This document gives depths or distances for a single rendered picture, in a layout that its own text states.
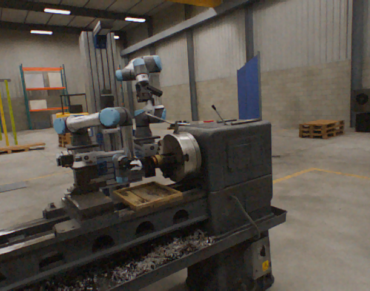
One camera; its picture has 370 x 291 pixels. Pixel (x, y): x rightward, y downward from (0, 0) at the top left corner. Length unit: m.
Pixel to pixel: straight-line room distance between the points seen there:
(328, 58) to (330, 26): 1.14
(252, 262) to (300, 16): 11.96
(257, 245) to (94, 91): 1.71
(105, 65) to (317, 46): 10.94
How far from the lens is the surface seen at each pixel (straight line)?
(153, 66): 2.30
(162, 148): 1.82
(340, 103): 12.21
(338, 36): 12.41
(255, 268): 2.20
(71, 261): 1.59
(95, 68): 2.48
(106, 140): 2.40
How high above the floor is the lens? 1.45
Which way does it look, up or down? 9 degrees down
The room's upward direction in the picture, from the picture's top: 4 degrees counter-clockwise
